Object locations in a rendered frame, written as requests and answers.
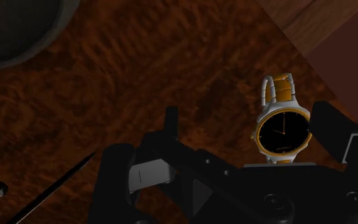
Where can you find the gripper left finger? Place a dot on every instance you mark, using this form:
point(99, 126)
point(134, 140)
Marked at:
point(163, 145)

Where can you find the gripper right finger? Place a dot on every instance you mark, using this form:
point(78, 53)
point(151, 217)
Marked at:
point(330, 130)

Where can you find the silver and gold wristwatch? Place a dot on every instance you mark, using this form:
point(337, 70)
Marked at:
point(283, 131)

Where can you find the dark brown wooden table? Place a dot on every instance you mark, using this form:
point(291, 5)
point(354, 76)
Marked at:
point(154, 62)

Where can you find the thin black stick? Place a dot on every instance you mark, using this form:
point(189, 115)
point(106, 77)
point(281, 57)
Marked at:
point(53, 186)

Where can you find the grey bowl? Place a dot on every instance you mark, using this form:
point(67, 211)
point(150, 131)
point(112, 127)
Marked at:
point(14, 28)

